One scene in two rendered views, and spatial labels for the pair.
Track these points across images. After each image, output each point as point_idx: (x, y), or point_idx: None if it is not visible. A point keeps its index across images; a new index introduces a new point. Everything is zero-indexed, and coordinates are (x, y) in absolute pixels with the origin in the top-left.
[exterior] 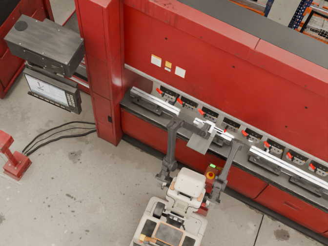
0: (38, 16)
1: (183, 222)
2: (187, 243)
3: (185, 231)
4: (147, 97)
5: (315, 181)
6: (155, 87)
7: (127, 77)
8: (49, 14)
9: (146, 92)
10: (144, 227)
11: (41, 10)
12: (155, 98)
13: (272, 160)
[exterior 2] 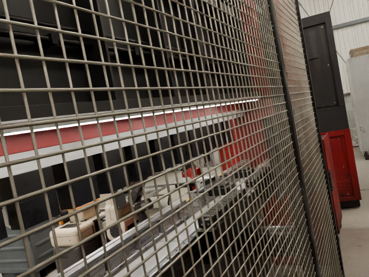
0: (334, 171)
1: (104, 236)
2: (73, 225)
3: (87, 223)
4: (237, 163)
5: (108, 244)
6: (345, 267)
7: (244, 141)
8: (352, 181)
9: (242, 162)
10: (101, 209)
11: (342, 169)
12: (238, 165)
13: (158, 212)
